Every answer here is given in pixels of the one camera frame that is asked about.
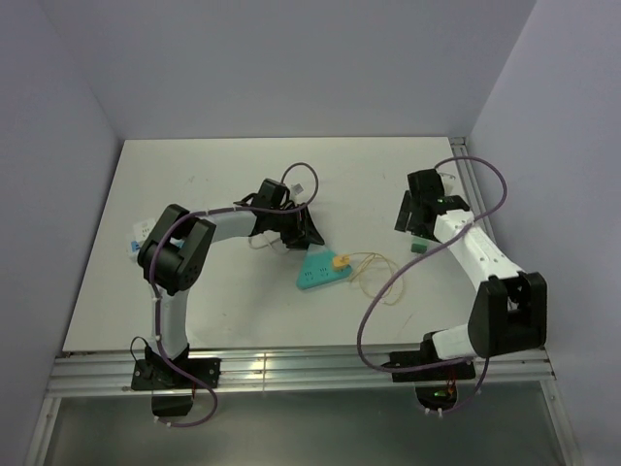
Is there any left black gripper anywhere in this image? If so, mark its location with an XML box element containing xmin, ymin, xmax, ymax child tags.
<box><xmin>270</xmin><ymin>204</ymin><xmax>323</xmax><ymax>251</ymax></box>

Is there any green charger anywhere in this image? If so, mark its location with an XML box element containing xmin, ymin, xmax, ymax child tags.
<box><xmin>410</xmin><ymin>236</ymin><xmax>429</xmax><ymax>254</ymax></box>

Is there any teal triangular socket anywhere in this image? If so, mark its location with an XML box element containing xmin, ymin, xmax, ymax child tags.
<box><xmin>296</xmin><ymin>245</ymin><xmax>352</xmax><ymax>290</ymax></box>

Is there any yellow charger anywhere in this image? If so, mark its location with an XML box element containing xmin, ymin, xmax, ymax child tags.
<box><xmin>332</xmin><ymin>254</ymin><xmax>350</xmax><ymax>272</ymax></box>

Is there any white cube socket adapter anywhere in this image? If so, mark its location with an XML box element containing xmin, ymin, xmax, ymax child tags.
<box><xmin>132</xmin><ymin>218</ymin><xmax>155</xmax><ymax>243</ymax></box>

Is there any white colourful power strip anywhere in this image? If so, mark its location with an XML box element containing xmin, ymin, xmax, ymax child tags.
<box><xmin>126</xmin><ymin>228</ymin><xmax>144</xmax><ymax>261</ymax></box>

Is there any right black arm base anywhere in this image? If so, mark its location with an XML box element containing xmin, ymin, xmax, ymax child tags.
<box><xmin>382</xmin><ymin>350</ymin><xmax>475</xmax><ymax>413</ymax></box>

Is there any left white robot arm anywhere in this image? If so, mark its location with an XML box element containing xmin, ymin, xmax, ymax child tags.
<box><xmin>138</xmin><ymin>179</ymin><xmax>325</xmax><ymax>387</ymax></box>

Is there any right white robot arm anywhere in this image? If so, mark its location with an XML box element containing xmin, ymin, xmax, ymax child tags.
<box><xmin>395</xmin><ymin>169</ymin><xmax>547</xmax><ymax>379</ymax></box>

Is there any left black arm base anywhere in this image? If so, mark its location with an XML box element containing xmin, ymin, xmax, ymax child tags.
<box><xmin>130</xmin><ymin>358</ymin><xmax>221</xmax><ymax>420</ymax></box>

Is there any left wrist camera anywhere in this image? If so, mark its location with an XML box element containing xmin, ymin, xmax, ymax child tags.
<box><xmin>289</xmin><ymin>183</ymin><xmax>304</xmax><ymax>196</ymax></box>

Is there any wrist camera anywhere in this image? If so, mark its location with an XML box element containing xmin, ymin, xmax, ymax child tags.
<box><xmin>439</xmin><ymin>172</ymin><xmax>457</xmax><ymax>190</ymax></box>
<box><xmin>289</xmin><ymin>183</ymin><xmax>304</xmax><ymax>196</ymax></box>

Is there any yellow cable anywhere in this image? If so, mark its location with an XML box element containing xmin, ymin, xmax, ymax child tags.
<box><xmin>348</xmin><ymin>250</ymin><xmax>409</xmax><ymax>307</ymax></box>

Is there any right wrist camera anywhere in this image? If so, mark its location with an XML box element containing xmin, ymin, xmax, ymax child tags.
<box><xmin>439</xmin><ymin>172</ymin><xmax>457</xmax><ymax>190</ymax></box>

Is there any aluminium front rail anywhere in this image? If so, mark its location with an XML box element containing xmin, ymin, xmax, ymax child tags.
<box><xmin>46</xmin><ymin>347</ymin><xmax>555</xmax><ymax>398</ymax></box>

